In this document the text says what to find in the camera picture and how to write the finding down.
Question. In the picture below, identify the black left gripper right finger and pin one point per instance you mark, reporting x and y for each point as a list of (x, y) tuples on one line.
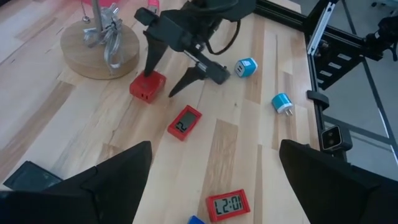
[(317, 186)]

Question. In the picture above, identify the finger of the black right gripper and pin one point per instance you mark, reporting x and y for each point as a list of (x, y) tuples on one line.
[(188, 79), (154, 53)]

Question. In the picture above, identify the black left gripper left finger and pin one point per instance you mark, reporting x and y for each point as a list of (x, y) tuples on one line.
[(124, 174)]

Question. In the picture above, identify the red cube charger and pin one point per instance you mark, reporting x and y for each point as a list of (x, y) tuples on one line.
[(147, 85)]

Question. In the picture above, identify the pink white charger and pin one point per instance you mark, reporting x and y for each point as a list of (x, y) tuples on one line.
[(153, 4)]

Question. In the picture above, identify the red digital clock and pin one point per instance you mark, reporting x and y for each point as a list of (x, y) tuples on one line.
[(228, 205), (185, 123)]

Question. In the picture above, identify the blue cube USB charger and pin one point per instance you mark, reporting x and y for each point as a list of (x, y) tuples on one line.
[(246, 68)]

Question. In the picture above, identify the blue white rounded plug adapter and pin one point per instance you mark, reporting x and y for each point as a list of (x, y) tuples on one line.
[(281, 102)]

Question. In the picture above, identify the black digital clock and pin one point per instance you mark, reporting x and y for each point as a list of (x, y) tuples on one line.
[(31, 177)]

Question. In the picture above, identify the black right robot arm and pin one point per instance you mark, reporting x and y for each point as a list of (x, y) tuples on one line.
[(224, 7)]

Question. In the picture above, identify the pink plastic tray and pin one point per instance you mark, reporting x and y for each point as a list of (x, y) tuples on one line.
[(105, 2)]

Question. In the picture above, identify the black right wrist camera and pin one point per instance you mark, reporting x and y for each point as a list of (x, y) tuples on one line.
[(144, 16)]

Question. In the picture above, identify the black table-level camera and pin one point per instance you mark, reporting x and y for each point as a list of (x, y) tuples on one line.
[(331, 138)]

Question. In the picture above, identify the black aluminium table frame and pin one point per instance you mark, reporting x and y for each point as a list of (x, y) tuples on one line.
[(314, 84)]

